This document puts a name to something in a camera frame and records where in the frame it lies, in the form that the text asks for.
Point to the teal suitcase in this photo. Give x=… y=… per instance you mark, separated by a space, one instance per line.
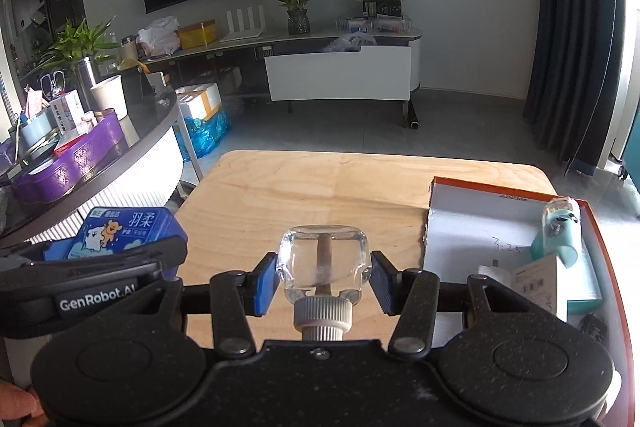
x=632 y=147

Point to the teal cotton swab container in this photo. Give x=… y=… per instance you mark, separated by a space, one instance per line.
x=557 y=227

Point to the clear plastic organizer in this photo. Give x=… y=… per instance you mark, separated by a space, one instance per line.
x=375 y=25

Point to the clear glass bottle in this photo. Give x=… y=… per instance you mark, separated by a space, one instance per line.
x=325 y=257

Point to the black charger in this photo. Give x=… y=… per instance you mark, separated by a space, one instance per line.
x=594 y=329

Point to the small grey white box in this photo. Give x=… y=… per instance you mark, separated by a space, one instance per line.
x=537 y=282

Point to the dark green box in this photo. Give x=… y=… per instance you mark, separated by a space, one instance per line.
x=382 y=4

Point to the blue plastic bag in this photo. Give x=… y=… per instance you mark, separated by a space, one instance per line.
x=207 y=134

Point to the white power adapter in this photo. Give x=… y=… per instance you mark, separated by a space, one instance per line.
x=492 y=274

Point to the glass jar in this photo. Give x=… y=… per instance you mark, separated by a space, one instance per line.
x=130 y=48

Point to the white paper cup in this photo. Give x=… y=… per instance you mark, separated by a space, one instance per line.
x=110 y=97

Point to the person's left hand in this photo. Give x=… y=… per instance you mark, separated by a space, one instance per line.
x=15 y=402

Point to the orange white cardboard box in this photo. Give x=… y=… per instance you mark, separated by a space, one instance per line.
x=465 y=227

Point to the teal bandage box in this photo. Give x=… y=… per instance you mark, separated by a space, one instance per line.
x=587 y=287

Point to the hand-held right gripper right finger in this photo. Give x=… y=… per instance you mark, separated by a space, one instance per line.
x=385 y=282

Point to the white television stand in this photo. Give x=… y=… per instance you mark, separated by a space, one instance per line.
x=340 y=74

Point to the blue tissue pack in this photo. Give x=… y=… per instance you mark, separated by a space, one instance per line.
x=120 y=229

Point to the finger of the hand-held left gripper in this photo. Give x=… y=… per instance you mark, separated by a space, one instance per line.
x=170 y=252

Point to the scissors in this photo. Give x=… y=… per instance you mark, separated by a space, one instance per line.
x=52 y=82

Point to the white plastic bag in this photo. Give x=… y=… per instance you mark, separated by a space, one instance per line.
x=159 y=38

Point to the white medicine box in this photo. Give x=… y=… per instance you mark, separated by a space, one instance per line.
x=67 y=109

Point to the white router with antennas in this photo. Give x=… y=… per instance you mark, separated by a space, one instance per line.
x=242 y=32

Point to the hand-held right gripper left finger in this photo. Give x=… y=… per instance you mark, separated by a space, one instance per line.
x=265 y=287

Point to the crumpled grey white cloth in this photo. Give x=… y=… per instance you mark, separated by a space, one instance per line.
x=350 y=43

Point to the white yellow cardboard box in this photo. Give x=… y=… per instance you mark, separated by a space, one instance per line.
x=200 y=99

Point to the purple tray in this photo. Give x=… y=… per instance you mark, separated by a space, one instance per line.
x=70 y=167

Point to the black tube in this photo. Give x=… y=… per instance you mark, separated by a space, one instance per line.
x=414 y=116

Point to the stainless steel thermos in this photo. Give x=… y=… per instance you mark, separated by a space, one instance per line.
x=87 y=79

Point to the curved grey white counter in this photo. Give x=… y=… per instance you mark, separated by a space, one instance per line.
x=125 y=187

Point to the leafy green potted plant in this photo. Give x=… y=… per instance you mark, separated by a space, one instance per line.
x=75 y=47

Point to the dark curtain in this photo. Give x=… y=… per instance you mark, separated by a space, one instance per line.
x=575 y=32

